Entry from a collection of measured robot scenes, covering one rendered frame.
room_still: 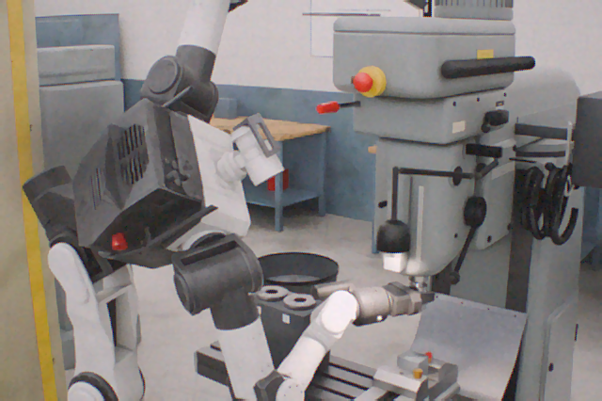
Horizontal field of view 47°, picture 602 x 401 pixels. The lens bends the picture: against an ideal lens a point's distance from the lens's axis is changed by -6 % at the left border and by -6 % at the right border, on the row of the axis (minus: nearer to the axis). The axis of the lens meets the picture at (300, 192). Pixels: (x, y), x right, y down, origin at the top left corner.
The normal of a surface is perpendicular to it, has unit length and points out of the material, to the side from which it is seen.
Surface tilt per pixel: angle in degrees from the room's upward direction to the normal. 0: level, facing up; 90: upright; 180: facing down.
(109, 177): 74
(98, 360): 90
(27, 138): 90
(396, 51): 90
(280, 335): 90
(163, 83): 63
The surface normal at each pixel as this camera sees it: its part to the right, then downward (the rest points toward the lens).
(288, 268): 0.12, 0.17
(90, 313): -0.37, 0.22
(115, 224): 0.24, 0.86
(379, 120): -0.62, 0.18
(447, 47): 0.72, 0.16
